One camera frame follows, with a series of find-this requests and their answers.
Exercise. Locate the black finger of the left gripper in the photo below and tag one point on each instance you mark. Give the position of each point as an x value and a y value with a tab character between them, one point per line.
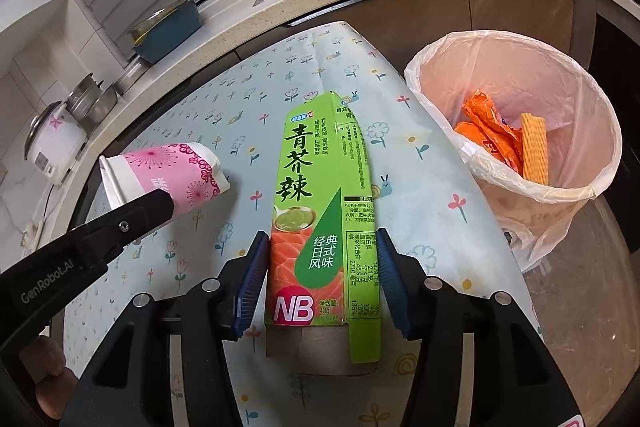
130	222

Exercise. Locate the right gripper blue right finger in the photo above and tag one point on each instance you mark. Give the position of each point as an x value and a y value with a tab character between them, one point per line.
389	274

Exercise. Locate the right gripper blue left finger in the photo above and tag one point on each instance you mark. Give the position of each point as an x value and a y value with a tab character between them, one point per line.
255	267

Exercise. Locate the green wasabi carton box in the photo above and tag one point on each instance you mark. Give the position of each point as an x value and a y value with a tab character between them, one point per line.
323	304

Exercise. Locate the pink paper cup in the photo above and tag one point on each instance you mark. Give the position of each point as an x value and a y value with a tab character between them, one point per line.
189	172

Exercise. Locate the orange snack wrapper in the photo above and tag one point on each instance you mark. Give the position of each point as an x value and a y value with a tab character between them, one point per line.
484	126

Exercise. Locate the orange foam fruit net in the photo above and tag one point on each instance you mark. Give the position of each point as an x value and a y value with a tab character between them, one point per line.
535	149

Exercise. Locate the white trash bin with bag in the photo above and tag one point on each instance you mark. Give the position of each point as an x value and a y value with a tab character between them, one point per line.
524	75

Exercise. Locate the person left hand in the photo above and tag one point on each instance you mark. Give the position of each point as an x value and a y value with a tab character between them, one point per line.
55	381

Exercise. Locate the white power strip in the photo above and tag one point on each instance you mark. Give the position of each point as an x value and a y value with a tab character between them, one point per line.
31	235

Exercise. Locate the white rice cooker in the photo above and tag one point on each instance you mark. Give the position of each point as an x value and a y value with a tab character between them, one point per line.
53	142

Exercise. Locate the stacked steel pots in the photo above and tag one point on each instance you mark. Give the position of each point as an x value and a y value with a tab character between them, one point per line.
89	104

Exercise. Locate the stack of steel plates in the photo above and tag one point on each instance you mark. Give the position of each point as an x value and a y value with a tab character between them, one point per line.
131	75

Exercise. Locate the floral light blue tablecloth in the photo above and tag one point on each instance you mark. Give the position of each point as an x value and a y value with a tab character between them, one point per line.
423	195

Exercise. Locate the blue basin with steel bowl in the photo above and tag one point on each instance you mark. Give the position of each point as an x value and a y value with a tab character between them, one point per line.
164	30

